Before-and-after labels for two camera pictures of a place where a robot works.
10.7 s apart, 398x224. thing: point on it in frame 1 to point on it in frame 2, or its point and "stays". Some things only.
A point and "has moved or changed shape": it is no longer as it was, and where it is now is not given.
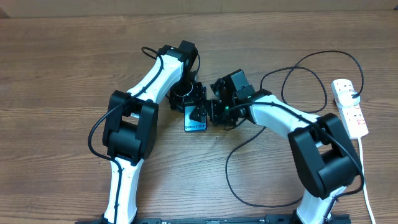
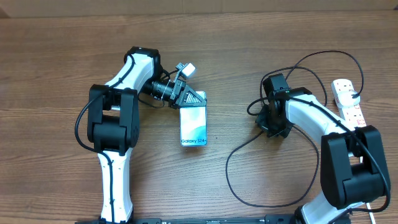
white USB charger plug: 345,99 stays
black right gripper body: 224,114 to 274,124
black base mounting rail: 273,219 stays
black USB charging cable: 295,66 to 297,128
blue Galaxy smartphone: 191,125 has moved or changed shape
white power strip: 352,117 stays
